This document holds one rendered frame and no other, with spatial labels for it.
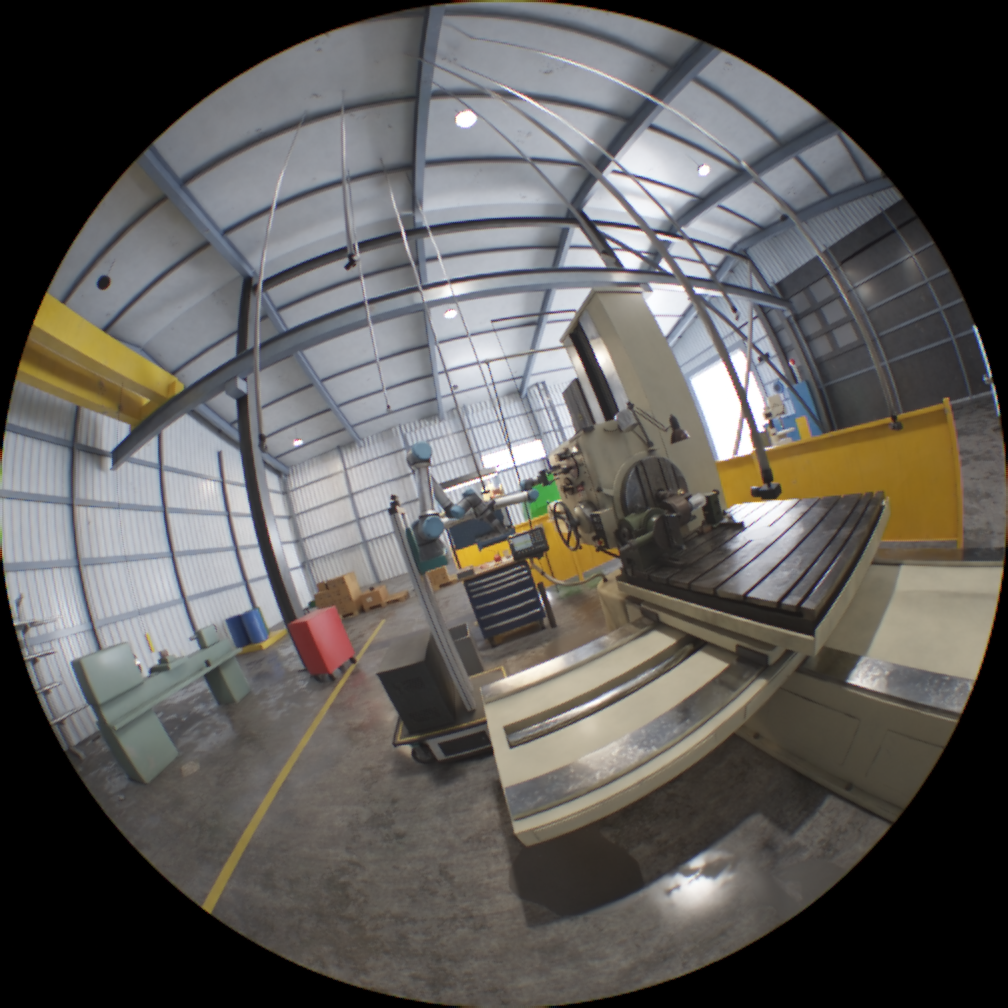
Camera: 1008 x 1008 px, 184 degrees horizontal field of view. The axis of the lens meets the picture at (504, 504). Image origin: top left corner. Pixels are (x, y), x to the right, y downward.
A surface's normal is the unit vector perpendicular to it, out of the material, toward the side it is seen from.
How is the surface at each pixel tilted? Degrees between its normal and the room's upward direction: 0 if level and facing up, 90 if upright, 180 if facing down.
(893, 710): 90
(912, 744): 90
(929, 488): 90
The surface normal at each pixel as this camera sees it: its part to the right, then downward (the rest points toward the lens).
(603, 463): 0.17, -0.06
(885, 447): -0.93, 0.31
